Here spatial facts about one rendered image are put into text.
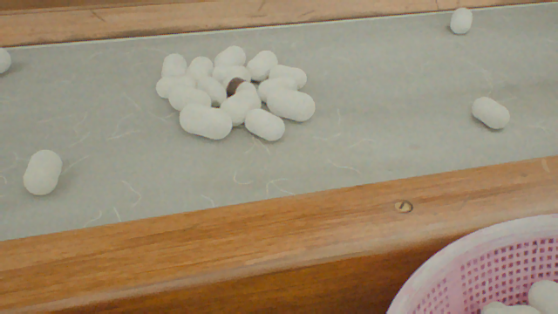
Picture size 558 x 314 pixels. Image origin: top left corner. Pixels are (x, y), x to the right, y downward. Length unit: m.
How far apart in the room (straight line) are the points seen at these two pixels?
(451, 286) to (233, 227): 0.11
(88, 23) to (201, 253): 0.35
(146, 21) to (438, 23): 0.29
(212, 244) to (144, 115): 0.19
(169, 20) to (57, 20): 0.10
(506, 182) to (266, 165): 0.15
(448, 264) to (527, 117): 0.22
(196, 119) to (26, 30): 0.24
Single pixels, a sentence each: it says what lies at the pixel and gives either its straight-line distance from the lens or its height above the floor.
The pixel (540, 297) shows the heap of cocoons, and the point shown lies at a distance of 0.35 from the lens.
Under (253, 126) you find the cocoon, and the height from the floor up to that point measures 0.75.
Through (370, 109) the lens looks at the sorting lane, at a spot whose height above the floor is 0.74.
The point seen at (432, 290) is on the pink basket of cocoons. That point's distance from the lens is 0.31.
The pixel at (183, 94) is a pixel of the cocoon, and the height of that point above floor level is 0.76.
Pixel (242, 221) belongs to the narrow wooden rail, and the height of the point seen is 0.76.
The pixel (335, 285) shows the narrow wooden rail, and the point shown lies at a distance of 0.32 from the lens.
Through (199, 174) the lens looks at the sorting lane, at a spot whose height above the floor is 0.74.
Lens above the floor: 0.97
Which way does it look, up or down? 33 degrees down
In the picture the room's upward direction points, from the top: 2 degrees clockwise
